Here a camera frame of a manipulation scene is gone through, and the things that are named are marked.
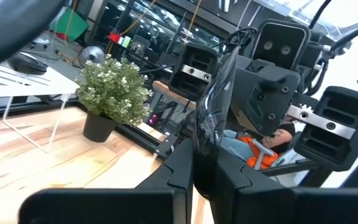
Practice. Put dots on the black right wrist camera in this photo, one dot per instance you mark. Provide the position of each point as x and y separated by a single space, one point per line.
280 34

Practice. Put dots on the grey round fan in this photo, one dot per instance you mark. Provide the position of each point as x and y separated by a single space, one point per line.
91 55

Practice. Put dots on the wooden background table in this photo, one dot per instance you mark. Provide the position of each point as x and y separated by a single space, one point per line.
166 90

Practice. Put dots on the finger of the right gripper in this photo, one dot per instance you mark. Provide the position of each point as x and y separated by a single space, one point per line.
337 140
194 56

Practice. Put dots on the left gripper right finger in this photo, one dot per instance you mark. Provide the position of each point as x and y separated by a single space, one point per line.
275 208

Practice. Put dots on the green cloth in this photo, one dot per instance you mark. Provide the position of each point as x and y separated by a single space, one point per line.
71 26

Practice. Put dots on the white lattice shelf rack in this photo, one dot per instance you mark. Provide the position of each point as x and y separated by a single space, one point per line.
26 84

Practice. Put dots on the small green potted plant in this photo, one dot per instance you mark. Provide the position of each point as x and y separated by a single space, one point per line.
113 90

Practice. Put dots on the person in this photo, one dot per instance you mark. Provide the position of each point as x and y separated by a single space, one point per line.
256 152

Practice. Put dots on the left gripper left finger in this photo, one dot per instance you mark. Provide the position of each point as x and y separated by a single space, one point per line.
104 208

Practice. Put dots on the small red box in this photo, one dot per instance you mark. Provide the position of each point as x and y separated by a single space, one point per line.
114 37

